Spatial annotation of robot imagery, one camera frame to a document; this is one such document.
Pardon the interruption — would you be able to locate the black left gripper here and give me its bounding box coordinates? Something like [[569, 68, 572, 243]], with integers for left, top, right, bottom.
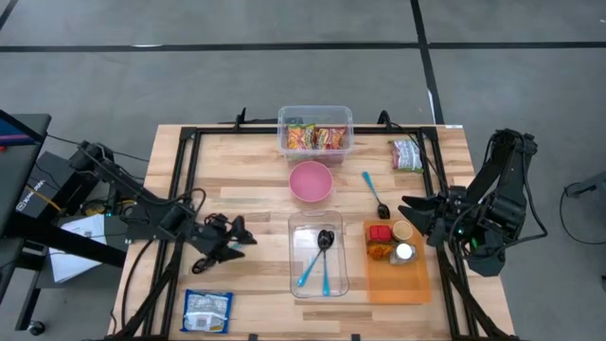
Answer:
[[188, 215, 259, 264]]

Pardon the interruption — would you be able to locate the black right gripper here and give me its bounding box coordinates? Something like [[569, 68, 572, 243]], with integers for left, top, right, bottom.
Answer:
[[400, 187, 479, 247]]

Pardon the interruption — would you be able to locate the white-lidded spice bottle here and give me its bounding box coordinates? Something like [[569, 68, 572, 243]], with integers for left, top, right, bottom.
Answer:
[[388, 242, 419, 266]]

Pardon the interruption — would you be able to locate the red box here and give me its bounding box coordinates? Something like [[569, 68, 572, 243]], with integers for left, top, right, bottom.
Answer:
[[367, 224, 393, 243]]

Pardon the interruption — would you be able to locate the orange spice jar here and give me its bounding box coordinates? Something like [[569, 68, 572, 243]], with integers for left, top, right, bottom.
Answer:
[[366, 241, 395, 261]]

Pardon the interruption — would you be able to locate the orange noodle snack packet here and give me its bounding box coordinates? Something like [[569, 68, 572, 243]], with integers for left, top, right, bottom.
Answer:
[[286, 123, 316, 151]]

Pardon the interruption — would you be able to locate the green white snack packet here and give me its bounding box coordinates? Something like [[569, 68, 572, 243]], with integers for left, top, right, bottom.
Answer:
[[387, 136, 425, 174]]

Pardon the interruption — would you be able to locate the blue white seaweed packet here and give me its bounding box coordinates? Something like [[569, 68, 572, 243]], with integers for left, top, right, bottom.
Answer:
[[180, 289, 235, 334]]

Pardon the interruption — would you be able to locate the orange plastic tray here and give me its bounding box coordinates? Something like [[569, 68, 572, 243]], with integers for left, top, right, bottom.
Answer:
[[363, 218, 433, 305]]

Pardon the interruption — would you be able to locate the pink bowl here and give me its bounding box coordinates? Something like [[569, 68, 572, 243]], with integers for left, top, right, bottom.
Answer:
[[288, 160, 334, 203]]

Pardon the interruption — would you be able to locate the deep clear plastic bin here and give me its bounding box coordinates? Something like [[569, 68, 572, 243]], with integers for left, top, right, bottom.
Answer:
[[276, 105, 355, 167]]

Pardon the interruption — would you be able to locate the white paper sheet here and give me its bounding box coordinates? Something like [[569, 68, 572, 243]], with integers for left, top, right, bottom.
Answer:
[[48, 213, 109, 284]]

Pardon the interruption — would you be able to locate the black box with white logo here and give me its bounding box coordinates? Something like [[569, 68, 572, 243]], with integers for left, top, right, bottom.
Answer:
[[16, 151, 80, 220]]

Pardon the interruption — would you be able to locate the black side desk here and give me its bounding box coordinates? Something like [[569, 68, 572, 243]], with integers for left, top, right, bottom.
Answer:
[[0, 109, 128, 332]]

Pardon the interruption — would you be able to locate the black aluminium extrusion frame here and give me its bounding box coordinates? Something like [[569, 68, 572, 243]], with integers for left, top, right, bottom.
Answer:
[[106, 107, 522, 341]]

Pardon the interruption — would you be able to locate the clear plastic handled organizer tray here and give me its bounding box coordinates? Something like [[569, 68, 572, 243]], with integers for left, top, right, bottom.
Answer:
[[287, 209, 350, 299]]

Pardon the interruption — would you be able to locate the thick black floor cable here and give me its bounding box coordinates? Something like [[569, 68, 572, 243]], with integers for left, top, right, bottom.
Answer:
[[120, 239, 156, 331]]

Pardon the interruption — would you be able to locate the yellow cable coil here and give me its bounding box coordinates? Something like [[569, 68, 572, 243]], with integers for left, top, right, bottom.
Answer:
[[80, 198, 138, 217]]

